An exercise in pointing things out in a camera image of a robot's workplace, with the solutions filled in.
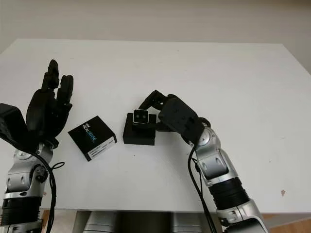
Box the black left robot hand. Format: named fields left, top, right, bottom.
left=25, top=59, right=74, bottom=141

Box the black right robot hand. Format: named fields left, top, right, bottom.
left=138, top=90, right=176, bottom=133

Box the small silver depth camera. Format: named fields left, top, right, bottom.
left=133, top=109, right=149, bottom=126

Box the black box base with foam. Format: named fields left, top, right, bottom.
left=122, top=113, right=157, bottom=147

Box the black RealSense box lid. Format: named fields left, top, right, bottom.
left=67, top=116, right=117, bottom=162

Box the grey and black robot torso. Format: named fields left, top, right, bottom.
left=84, top=211, right=218, bottom=233

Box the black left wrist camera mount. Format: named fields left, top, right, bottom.
left=0, top=103, right=28, bottom=144

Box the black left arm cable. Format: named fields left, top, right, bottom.
left=0, top=135, right=66, bottom=233

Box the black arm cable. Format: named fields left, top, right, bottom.
left=0, top=135, right=66, bottom=233
left=188, top=145, right=219, bottom=233

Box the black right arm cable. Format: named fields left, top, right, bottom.
left=188, top=145, right=219, bottom=233

